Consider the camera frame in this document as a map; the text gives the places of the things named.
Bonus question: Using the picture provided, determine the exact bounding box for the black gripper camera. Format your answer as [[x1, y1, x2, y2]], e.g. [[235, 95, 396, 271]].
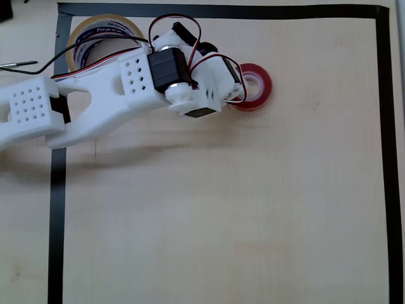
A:
[[171, 22, 219, 57]]

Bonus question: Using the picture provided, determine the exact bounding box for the small red tape roll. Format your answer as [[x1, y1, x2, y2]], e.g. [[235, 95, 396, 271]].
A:
[[232, 63, 273, 113]]

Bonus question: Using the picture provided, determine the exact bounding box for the dark object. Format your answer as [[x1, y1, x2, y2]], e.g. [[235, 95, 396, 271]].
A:
[[0, 0, 13, 22]]

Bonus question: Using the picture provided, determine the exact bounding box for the big clear printed tape roll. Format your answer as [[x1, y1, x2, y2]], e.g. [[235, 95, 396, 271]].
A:
[[66, 13, 149, 73]]

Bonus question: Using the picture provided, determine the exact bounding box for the red white black servo cable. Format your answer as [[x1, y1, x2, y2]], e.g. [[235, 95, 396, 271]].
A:
[[50, 47, 149, 80], [147, 13, 203, 90], [189, 54, 251, 105]]

